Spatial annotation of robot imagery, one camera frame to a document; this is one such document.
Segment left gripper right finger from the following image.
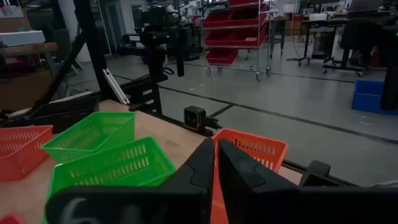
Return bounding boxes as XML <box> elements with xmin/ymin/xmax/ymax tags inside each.
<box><xmin>218</xmin><ymin>138</ymin><xmax>398</xmax><ymax>224</ymax></box>

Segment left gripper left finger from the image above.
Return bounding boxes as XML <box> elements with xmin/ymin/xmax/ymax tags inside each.
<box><xmin>45</xmin><ymin>138</ymin><xmax>216</xmax><ymax>224</ymax></box>

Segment green plastic slotted basket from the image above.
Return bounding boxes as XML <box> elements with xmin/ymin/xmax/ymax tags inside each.
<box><xmin>42</xmin><ymin>136</ymin><xmax>177</xmax><ymax>224</ymax></box>
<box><xmin>41</xmin><ymin>111</ymin><xmax>136</xmax><ymax>165</ymax></box>

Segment orange plastic slotted basket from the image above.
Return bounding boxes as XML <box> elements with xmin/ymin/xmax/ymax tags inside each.
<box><xmin>0</xmin><ymin>124</ymin><xmax>53</xmax><ymax>182</ymax></box>
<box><xmin>210</xmin><ymin>128</ymin><xmax>289</xmax><ymax>224</ymax></box>
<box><xmin>0</xmin><ymin>212</ymin><xmax>29</xmax><ymax>224</ymax></box>

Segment black plastic slotted basket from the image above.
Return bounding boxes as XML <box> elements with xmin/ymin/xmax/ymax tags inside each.
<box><xmin>29</xmin><ymin>95</ymin><xmax>101</xmax><ymax>134</ymax></box>

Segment black table edge clamp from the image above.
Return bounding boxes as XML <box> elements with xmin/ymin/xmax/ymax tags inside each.
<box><xmin>298</xmin><ymin>160</ymin><xmax>358</xmax><ymax>188</ymax></box>

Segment black stacked control boxes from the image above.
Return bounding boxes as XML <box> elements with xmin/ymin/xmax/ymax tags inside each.
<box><xmin>119</xmin><ymin>74</ymin><xmax>163</xmax><ymax>116</ymax></box>

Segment white aluminium bar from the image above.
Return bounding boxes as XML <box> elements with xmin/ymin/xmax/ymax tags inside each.
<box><xmin>101</xmin><ymin>68</ymin><xmax>131</xmax><ymax>106</ymax></box>

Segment blue plastic bin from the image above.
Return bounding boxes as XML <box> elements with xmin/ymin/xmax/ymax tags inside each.
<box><xmin>351</xmin><ymin>80</ymin><xmax>398</xmax><ymax>116</ymax></box>

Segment cardboard box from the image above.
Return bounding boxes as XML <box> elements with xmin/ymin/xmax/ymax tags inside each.
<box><xmin>0</xmin><ymin>70</ymin><xmax>53</xmax><ymax>111</ymax></box>
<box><xmin>0</xmin><ymin>4</ymin><xmax>34</xmax><ymax>34</ymax></box>

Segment grey metal table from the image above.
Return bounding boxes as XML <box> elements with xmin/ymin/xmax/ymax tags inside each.
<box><xmin>269</xmin><ymin>15</ymin><xmax>292</xmax><ymax>60</ymax></box>

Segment black wheeled desk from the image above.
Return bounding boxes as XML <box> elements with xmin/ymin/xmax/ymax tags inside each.
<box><xmin>287</xmin><ymin>12</ymin><xmax>389</xmax><ymax>78</ymax></box>

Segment wooden workbench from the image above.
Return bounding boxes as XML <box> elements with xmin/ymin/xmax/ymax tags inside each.
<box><xmin>0</xmin><ymin>42</ymin><xmax>59</xmax><ymax>78</ymax></box>

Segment white box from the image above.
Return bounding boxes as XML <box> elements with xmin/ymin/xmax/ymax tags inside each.
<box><xmin>0</xmin><ymin>30</ymin><xmax>47</xmax><ymax>47</ymax></box>

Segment black table-level camera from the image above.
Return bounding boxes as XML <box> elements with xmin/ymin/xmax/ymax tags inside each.
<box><xmin>182</xmin><ymin>105</ymin><xmax>223</xmax><ymax>137</ymax></box>

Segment black diagonal frame brace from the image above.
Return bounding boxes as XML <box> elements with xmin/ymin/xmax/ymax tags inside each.
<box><xmin>30</xmin><ymin>30</ymin><xmax>88</xmax><ymax>111</ymax></box>

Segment black rig frame post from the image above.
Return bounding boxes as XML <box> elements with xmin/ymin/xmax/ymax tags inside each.
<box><xmin>73</xmin><ymin>0</ymin><xmax>109</xmax><ymax>100</ymax></box>

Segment wheeled wire cart red bins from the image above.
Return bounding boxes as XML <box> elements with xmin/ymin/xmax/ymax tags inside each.
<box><xmin>201</xmin><ymin>0</ymin><xmax>278</xmax><ymax>82</ymax></box>

